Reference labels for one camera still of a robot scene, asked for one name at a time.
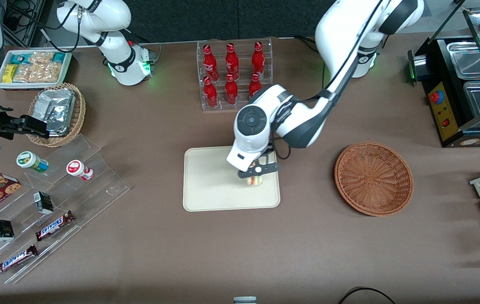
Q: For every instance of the triangular sandwich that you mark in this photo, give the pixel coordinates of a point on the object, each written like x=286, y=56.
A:
x=254, y=181

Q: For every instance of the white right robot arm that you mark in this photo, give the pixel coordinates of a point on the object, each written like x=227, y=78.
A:
x=121, y=63

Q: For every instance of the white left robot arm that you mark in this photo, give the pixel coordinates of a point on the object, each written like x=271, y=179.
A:
x=261, y=126

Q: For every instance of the tan oval wicker basket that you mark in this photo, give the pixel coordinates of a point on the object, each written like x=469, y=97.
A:
x=77, y=120

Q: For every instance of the cream rectangular tray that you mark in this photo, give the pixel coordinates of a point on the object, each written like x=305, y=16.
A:
x=210, y=185

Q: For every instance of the brown round wicker basket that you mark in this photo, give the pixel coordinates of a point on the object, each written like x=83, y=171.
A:
x=372, y=179

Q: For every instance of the silver foil packet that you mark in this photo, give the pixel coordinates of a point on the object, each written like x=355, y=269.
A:
x=54, y=101
x=60, y=124

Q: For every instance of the green lid white cup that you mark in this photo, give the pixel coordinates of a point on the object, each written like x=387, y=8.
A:
x=32, y=161

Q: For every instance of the white rectangular snack bin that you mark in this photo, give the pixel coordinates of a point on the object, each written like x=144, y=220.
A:
x=3, y=84

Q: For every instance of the clear bag of nuts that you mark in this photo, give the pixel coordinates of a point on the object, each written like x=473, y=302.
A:
x=39, y=72

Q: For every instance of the yellow snack packet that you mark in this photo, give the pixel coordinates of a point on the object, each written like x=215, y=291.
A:
x=9, y=73

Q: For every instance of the red lid white cup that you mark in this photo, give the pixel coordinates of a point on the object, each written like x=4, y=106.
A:
x=78, y=169

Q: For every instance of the teal snack packet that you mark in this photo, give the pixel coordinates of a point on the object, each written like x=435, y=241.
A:
x=19, y=58

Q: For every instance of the clear acrylic bottle rack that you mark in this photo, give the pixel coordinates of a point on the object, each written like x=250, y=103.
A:
x=223, y=107

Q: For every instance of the small black carton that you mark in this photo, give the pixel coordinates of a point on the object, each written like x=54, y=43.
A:
x=2, y=230
x=44, y=202

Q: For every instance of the red cola bottle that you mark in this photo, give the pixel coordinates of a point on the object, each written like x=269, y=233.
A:
x=210, y=63
x=210, y=93
x=258, y=59
x=232, y=61
x=231, y=92
x=255, y=84

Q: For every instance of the clear acrylic stepped display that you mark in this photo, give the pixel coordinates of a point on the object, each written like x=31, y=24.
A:
x=96, y=190

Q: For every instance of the snickers chocolate bar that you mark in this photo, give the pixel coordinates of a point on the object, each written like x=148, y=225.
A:
x=55, y=226
x=15, y=259

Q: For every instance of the grey metal object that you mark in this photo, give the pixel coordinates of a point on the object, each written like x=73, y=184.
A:
x=245, y=300

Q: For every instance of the black food warmer cabinet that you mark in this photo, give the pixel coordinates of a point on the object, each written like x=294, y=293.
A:
x=442, y=109

